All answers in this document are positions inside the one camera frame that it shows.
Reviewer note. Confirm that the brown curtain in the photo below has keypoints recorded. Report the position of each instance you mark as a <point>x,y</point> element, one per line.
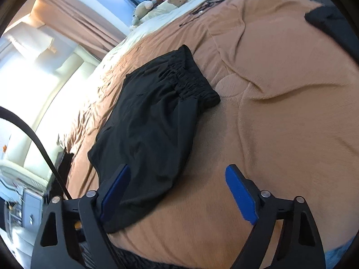
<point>80,23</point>

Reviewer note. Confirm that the black pants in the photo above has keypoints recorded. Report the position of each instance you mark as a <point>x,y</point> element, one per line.
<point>151,130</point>

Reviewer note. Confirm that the black cloth at bed edge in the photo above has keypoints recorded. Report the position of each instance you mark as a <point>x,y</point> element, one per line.
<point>63,165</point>

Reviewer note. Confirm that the black garment on bed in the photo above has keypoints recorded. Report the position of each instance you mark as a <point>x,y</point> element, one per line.
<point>331,21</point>

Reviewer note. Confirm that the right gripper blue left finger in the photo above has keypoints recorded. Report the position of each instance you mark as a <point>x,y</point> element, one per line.
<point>68,223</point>

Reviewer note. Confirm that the brown bed blanket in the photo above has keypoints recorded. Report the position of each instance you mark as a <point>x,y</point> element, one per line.
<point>288,118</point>

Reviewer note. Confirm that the white bed sheet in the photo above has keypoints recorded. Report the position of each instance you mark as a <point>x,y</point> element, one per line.
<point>156,19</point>

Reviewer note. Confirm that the white bedside cabinet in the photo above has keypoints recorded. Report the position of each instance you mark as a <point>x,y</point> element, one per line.
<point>23,218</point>

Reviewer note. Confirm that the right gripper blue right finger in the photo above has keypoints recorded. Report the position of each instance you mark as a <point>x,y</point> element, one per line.
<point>299,244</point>

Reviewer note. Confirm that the teddy bear plush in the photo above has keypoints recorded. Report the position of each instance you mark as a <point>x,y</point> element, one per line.
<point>141,10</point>

